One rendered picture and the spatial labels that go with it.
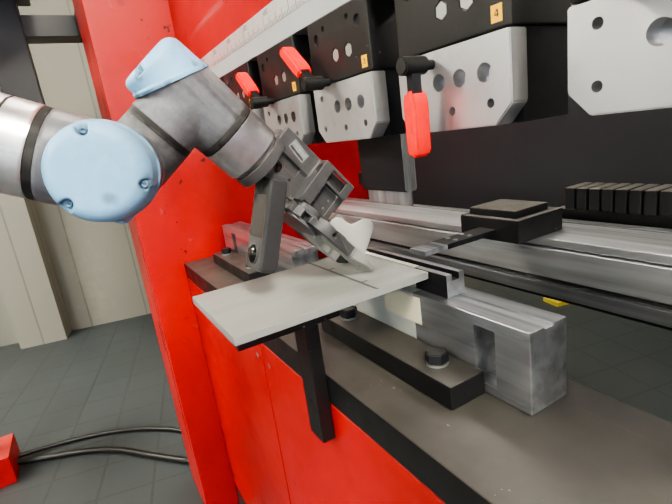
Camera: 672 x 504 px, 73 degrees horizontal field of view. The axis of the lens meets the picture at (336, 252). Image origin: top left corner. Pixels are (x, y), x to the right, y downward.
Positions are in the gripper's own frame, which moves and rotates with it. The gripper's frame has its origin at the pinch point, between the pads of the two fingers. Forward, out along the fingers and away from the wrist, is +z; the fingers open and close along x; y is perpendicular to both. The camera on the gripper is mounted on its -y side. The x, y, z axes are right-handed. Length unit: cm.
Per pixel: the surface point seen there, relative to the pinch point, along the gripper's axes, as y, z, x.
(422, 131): 11.2, -13.0, -17.0
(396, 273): 1.6, 2.1, -6.9
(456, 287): 4.0, 6.7, -12.7
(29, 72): 8, -61, 138
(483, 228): 19.1, 16.3, -1.4
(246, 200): 13, 8, 84
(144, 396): -83, 61, 187
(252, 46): 25.4, -24.8, 30.7
